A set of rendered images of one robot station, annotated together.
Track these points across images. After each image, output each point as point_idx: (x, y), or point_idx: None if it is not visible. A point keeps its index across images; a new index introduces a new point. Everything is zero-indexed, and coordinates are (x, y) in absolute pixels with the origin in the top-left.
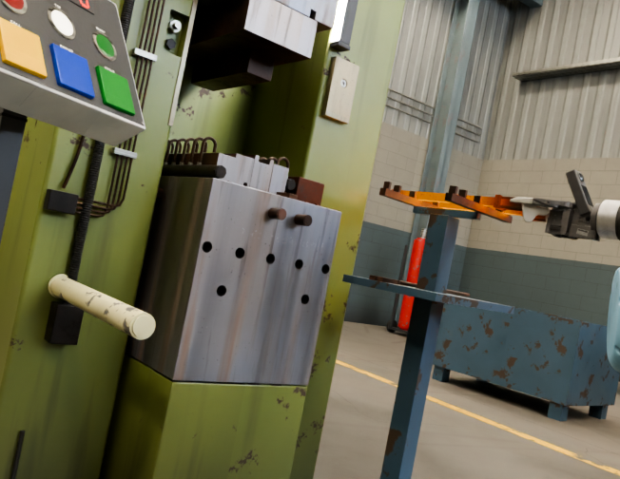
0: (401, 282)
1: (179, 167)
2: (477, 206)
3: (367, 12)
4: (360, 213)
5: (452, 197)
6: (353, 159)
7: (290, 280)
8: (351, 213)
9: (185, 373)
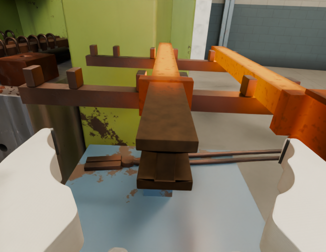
0: (137, 163)
1: None
2: (132, 100)
3: None
4: (148, 70)
5: (20, 96)
6: (122, 10)
7: (2, 160)
8: (136, 72)
9: None
